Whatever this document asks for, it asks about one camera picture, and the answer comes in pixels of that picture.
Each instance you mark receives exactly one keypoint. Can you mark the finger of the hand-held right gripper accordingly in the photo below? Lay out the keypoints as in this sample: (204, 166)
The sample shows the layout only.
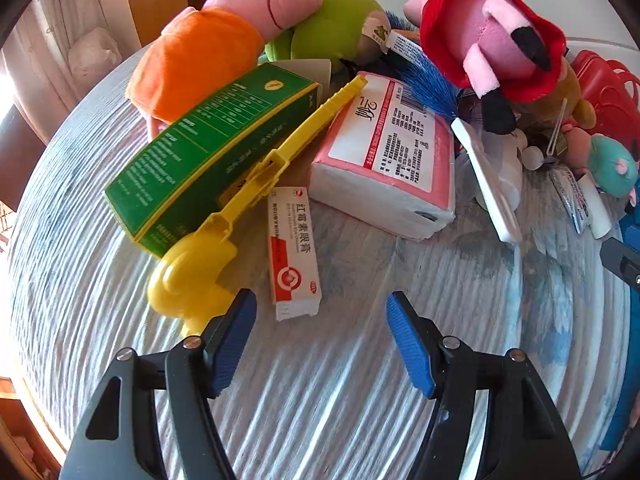
(620, 262)

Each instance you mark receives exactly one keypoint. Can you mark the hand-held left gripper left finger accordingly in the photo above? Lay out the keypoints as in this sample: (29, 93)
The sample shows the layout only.
(232, 345)

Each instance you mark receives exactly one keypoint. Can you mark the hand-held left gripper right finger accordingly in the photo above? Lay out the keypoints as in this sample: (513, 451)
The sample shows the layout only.
(410, 345)

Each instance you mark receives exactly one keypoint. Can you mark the blue plastic storage bin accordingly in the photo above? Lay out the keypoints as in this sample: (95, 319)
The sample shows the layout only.
(631, 360)

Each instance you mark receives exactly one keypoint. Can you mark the white red ointment box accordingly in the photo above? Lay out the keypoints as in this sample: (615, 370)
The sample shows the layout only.
(292, 265)

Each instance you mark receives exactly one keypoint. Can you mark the grey marbled desktop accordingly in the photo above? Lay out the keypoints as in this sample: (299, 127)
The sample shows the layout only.
(325, 425)

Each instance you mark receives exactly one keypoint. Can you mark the white printed tube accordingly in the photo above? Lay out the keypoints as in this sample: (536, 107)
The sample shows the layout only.
(575, 200)

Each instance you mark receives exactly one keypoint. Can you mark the yellow plastic toy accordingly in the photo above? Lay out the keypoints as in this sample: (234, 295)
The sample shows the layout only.
(190, 270)

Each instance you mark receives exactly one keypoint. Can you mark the small pig plush teal dress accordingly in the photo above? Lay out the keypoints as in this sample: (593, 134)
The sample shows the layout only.
(611, 165)

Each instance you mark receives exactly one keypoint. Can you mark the white flat plastic stick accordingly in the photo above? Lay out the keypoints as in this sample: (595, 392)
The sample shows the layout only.
(492, 195)

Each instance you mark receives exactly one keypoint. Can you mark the red plastic basket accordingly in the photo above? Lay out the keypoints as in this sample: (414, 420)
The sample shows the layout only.
(605, 90)

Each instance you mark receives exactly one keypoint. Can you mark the pink tissue packet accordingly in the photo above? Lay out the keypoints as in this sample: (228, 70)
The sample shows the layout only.
(350, 180)

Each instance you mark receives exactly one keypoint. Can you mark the brown plush toy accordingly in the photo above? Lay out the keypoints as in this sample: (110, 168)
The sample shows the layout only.
(570, 94)

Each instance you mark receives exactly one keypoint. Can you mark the green cardboard box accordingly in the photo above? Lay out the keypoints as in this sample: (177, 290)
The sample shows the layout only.
(200, 150)

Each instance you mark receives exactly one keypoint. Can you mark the blue bristle brush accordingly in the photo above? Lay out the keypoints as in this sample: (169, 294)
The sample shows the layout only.
(430, 80)

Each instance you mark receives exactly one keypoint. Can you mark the pig plush in red dress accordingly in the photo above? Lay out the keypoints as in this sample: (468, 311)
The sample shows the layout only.
(460, 20)

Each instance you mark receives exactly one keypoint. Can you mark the pig plush in orange dress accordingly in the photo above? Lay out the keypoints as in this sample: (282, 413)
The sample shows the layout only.
(200, 55)

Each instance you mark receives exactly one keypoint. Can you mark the large green plush toy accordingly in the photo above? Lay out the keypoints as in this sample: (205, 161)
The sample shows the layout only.
(330, 25)

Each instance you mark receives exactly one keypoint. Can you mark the beige curtain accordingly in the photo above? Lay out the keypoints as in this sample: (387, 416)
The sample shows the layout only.
(75, 45)

